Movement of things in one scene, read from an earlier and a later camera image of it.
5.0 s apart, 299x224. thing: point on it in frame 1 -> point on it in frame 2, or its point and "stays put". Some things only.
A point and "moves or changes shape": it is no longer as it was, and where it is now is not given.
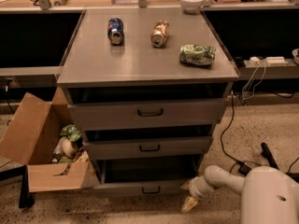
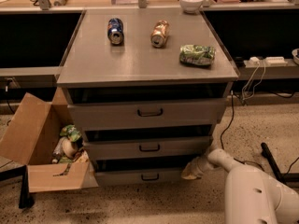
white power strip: (270, 61) stays put
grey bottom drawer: (143, 177) moves or changes shape
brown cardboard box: (30, 135) stays put
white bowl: (191, 2) stays put
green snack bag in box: (71, 132) stays put
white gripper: (196, 188) -> (200, 165)
